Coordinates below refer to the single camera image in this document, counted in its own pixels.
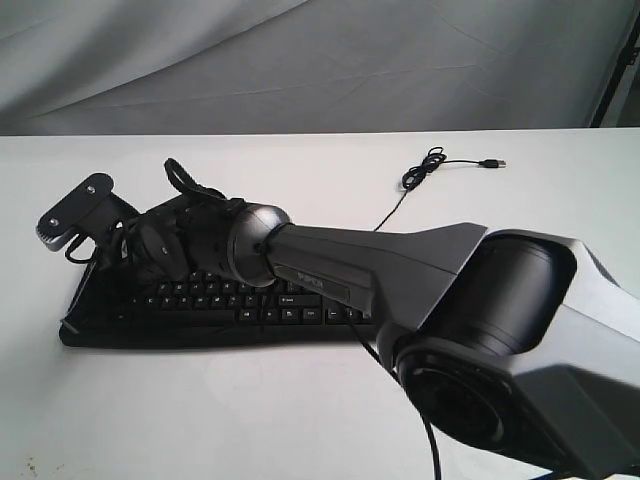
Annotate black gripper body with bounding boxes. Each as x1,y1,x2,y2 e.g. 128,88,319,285
96,195,240,285

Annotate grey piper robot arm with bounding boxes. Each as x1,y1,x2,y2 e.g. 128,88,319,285
40,191,639,479

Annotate black acer keyboard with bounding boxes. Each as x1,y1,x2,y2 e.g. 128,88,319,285
59,270,375,350

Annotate white backdrop cloth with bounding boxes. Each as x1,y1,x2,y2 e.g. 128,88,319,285
1,1,639,135

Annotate black tripod stand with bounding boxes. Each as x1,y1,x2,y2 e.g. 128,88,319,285
589,1,639,128

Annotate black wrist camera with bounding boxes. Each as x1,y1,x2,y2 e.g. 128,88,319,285
36,173,140,265

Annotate black usb keyboard cable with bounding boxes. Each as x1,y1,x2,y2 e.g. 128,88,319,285
371,146,507,233

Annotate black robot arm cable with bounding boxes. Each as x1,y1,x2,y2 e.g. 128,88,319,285
344,319,442,480

